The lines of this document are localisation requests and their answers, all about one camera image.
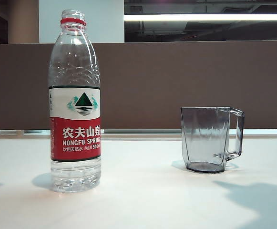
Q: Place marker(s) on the Nongfu Spring water bottle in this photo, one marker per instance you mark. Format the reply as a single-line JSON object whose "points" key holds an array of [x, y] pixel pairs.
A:
{"points": [[76, 140]]}

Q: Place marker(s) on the long white ceiling light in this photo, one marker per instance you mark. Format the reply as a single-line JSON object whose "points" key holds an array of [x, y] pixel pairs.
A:
{"points": [[200, 17]]}

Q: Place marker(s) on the brown desk partition panel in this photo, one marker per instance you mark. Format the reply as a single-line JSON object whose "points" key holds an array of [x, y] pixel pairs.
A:
{"points": [[152, 83]]}

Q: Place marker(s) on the grey transparent plastic cup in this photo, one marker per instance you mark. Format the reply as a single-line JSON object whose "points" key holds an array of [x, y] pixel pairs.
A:
{"points": [[205, 138]]}

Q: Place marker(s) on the white partition bracket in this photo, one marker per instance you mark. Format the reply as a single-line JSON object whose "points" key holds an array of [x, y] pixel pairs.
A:
{"points": [[20, 132]]}

